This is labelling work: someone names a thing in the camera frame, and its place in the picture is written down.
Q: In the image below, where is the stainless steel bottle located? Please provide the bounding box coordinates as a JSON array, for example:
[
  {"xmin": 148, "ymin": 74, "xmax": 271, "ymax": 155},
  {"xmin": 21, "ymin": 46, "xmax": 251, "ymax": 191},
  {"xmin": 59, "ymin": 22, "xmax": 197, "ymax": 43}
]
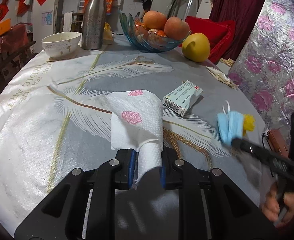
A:
[{"xmin": 82, "ymin": 0, "xmax": 109, "ymax": 50}]

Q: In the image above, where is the white medicine box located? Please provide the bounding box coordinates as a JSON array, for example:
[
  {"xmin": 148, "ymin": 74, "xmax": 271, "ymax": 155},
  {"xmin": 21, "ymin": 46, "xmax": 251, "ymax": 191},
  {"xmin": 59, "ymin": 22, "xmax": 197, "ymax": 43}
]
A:
[{"xmin": 162, "ymin": 80, "xmax": 204, "ymax": 117}]

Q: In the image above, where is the blue face mask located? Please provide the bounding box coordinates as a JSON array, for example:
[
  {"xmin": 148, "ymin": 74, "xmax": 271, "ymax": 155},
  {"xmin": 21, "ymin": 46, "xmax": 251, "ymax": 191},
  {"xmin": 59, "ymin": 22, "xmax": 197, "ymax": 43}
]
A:
[{"xmin": 217, "ymin": 100, "xmax": 245, "ymax": 147}]

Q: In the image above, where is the red gift box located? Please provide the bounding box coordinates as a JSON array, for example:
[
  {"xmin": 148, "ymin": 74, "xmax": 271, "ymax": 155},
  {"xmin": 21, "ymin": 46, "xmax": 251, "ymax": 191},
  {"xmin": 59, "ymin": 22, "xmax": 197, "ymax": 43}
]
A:
[{"xmin": 85, "ymin": 0, "xmax": 115, "ymax": 15}]

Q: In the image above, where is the large yellow fruit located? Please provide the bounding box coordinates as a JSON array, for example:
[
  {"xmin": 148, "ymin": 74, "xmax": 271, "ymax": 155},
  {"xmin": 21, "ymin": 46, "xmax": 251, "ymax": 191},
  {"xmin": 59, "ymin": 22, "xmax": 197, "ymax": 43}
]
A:
[{"xmin": 181, "ymin": 33, "xmax": 211, "ymax": 63}]

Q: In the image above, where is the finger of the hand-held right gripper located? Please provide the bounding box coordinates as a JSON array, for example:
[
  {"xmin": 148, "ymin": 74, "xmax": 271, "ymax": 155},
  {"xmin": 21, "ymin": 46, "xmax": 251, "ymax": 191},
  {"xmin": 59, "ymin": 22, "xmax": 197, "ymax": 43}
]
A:
[{"xmin": 231, "ymin": 137, "xmax": 294, "ymax": 193}]

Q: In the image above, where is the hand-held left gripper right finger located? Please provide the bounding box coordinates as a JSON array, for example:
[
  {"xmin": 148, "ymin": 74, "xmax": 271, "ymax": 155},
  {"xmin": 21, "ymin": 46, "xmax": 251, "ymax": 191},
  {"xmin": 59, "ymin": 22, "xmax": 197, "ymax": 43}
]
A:
[{"xmin": 159, "ymin": 147, "xmax": 280, "ymax": 240}]

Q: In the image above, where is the white hanging towel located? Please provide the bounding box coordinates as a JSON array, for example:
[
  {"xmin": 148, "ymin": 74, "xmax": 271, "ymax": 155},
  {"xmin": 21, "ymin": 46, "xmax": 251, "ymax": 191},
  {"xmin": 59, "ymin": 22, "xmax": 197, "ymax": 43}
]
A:
[{"xmin": 63, "ymin": 12, "xmax": 74, "ymax": 32}]

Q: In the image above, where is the red cushion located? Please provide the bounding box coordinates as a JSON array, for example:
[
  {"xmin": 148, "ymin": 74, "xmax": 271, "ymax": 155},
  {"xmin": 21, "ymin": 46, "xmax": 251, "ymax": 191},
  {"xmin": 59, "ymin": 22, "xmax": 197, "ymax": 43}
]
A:
[{"xmin": 184, "ymin": 16, "xmax": 236, "ymax": 64}]

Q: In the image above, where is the person's right hand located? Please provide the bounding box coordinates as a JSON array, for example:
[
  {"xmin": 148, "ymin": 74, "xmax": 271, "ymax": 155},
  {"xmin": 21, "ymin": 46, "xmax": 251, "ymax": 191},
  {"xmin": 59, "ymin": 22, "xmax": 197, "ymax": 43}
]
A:
[{"xmin": 261, "ymin": 180, "xmax": 294, "ymax": 228}]

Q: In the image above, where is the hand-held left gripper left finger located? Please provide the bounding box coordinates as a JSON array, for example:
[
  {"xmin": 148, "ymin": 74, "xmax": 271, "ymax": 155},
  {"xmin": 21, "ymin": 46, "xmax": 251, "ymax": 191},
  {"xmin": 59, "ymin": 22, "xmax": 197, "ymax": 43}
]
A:
[{"xmin": 13, "ymin": 149, "xmax": 137, "ymax": 240}]

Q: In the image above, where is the silver pink floral cloth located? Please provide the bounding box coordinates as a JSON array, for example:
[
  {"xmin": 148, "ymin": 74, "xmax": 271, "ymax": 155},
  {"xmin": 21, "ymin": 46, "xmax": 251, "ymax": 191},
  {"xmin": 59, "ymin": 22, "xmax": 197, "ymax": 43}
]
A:
[{"xmin": 227, "ymin": 0, "xmax": 294, "ymax": 131}]

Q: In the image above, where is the round orange fruit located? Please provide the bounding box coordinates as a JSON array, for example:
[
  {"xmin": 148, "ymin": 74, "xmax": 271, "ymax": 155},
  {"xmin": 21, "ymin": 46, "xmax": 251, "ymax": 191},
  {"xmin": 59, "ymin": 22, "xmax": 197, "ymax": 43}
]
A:
[
  {"xmin": 164, "ymin": 16, "xmax": 190, "ymax": 40},
  {"xmin": 142, "ymin": 10, "xmax": 168, "ymax": 30}
]

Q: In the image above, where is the blue print sticker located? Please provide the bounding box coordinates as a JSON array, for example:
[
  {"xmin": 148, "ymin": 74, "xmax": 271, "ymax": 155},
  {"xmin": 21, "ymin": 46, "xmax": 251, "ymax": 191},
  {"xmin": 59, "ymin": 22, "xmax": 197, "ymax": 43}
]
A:
[{"xmin": 42, "ymin": 11, "xmax": 53, "ymax": 26}]

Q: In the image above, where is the white floral paper towel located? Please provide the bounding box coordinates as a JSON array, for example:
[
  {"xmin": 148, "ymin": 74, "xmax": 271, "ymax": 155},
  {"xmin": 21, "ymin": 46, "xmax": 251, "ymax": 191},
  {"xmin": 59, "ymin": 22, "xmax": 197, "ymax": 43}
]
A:
[{"xmin": 107, "ymin": 89, "xmax": 164, "ymax": 189}]

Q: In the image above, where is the blue glass fruit bowl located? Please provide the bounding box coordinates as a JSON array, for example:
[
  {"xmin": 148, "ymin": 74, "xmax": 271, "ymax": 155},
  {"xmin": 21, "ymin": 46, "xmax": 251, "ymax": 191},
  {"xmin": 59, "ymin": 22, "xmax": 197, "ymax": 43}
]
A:
[{"xmin": 118, "ymin": 12, "xmax": 192, "ymax": 53}]

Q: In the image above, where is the white refrigerator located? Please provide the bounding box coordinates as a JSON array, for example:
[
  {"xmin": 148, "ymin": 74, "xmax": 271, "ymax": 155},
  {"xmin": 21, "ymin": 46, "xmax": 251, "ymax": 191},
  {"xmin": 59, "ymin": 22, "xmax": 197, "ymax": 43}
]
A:
[{"xmin": 30, "ymin": 0, "xmax": 71, "ymax": 34}]

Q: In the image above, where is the brown leather case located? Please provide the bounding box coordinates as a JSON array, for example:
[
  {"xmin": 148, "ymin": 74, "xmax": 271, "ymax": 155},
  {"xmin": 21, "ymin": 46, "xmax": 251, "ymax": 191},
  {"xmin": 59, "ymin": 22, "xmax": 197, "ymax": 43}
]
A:
[{"xmin": 267, "ymin": 129, "xmax": 289, "ymax": 157}]

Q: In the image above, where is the maroon curtain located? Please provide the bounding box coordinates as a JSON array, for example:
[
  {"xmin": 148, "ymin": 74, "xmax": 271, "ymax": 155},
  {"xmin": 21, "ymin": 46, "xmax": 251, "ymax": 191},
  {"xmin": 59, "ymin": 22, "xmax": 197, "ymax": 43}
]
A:
[{"xmin": 208, "ymin": 0, "xmax": 270, "ymax": 55}]

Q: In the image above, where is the white ceramic bowl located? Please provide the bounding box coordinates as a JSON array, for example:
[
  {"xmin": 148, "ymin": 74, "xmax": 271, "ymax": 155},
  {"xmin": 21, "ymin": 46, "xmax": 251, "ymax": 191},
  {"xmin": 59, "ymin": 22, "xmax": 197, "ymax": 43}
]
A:
[{"xmin": 41, "ymin": 32, "xmax": 82, "ymax": 60}]

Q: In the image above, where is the red plastic bag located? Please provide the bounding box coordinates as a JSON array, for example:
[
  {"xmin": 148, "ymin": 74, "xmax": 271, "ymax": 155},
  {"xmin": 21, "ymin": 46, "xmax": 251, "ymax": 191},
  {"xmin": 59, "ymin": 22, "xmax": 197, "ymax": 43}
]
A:
[{"xmin": 17, "ymin": 0, "xmax": 28, "ymax": 15}]

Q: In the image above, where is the yellow packet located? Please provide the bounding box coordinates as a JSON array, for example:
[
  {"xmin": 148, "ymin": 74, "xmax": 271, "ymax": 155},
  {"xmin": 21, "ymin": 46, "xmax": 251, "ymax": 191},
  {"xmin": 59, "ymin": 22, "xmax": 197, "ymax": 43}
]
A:
[{"xmin": 103, "ymin": 22, "xmax": 114, "ymax": 44}]

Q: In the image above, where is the small beige sachet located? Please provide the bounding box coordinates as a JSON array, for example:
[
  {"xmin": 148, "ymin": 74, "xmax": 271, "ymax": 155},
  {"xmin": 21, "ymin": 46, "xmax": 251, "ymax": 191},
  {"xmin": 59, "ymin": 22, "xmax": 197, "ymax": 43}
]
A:
[{"xmin": 206, "ymin": 66, "xmax": 239, "ymax": 91}]

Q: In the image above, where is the yellow pompom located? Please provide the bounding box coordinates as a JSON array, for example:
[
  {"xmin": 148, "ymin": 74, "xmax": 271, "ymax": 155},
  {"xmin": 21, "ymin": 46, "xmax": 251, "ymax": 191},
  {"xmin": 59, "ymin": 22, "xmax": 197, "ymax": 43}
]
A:
[{"xmin": 242, "ymin": 114, "xmax": 256, "ymax": 132}]

